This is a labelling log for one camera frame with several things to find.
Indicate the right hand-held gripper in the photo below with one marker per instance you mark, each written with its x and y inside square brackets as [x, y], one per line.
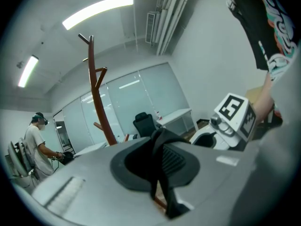
[231, 123]

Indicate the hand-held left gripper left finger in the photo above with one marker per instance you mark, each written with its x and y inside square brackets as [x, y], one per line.
[135, 173]

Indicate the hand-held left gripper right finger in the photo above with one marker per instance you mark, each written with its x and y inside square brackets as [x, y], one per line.
[181, 163]

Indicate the brown wooden coat rack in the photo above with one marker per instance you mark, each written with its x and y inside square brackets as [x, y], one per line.
[97, 98]

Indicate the person's right forearm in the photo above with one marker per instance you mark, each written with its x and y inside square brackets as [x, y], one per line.
[264, 100]

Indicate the brown cardboard box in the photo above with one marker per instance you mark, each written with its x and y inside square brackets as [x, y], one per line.
[255, 94]

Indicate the white desk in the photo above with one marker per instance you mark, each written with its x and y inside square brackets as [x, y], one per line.
[176, 116]

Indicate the white low table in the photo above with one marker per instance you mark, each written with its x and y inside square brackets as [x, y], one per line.
[92, 148]

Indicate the black office chair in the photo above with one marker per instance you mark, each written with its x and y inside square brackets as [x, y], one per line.
[144, 125]

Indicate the red and white bottle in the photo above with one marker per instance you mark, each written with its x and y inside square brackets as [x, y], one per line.
[159, 116]

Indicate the frosted glass partition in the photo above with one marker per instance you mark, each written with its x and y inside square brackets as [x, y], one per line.
[131, 102]

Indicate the person's black printed t-shirt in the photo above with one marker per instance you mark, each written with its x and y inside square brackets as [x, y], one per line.
[263, 20]

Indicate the white office chair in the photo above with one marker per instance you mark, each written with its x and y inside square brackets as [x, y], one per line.
[16, 159]

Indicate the white ceiling pipes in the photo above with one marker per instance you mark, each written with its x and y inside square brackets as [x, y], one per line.
[172, 15]

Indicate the white air vent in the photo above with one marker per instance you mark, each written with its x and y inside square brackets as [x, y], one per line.
[151, 27]

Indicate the short ceiling light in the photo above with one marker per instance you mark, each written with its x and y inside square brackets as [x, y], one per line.
[28, 70]

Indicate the long ceiling light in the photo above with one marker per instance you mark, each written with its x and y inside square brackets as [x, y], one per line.
[98, 9]

